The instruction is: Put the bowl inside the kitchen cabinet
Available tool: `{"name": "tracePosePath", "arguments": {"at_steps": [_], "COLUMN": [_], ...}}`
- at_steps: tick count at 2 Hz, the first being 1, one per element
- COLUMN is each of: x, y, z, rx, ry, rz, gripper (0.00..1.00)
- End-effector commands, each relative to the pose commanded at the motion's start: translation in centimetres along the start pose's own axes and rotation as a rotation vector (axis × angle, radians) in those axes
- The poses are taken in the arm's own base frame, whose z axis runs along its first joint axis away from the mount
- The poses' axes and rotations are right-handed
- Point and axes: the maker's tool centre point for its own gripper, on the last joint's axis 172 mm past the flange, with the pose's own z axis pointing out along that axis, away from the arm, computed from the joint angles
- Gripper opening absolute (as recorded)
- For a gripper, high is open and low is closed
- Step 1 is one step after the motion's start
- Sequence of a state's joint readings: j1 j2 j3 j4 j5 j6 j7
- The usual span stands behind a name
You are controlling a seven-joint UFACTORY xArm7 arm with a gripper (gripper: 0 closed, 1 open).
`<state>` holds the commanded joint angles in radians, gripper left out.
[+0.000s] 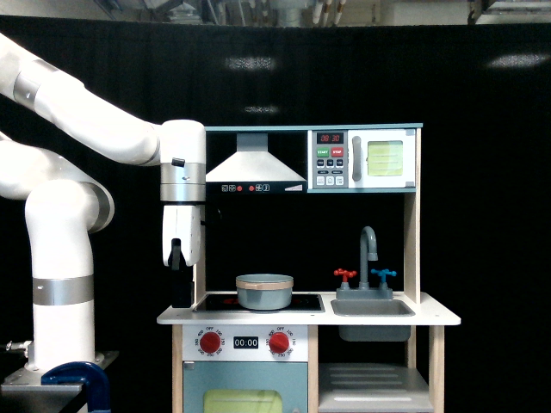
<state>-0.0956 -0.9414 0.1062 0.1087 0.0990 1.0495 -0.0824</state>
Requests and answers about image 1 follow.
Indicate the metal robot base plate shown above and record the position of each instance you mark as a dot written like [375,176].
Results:
[28,378]

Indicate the grey range hood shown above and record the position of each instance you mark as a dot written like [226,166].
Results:
[252,169]

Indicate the wooden toy kitchen frame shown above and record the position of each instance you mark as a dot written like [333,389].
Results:
[306,236]

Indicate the red oven knob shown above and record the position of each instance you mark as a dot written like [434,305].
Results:
[279,343]
[210,342]

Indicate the blue oven door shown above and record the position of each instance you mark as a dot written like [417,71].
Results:
[289,379]

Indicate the grey cabinet shelf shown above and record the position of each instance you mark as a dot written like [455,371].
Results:
[372,387]

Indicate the blue clamp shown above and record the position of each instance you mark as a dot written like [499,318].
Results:
[88,374]

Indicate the blue tap handle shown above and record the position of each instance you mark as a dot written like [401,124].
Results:
[383,274]

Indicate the left red oven knob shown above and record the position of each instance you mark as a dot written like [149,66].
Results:
[210,342]

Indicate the white toy microwave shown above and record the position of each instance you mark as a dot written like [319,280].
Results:
[363,159]

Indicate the red tap handle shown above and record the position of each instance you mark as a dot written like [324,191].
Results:
[344,274]

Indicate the grey faucet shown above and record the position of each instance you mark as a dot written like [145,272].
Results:
[368,253]

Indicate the black stovetop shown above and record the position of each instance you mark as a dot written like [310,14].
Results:
[300,302]

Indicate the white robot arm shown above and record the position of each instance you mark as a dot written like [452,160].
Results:
[63,205]

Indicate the grey sink basin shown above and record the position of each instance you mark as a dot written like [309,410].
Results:
[372,308]

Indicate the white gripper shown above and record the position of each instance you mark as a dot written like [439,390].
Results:
[181,247]

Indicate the grey-blue bowl with wooden rim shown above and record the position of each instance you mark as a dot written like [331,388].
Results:
[264,292]

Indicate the right red oven knob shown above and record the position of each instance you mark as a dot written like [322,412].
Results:
[279,343]

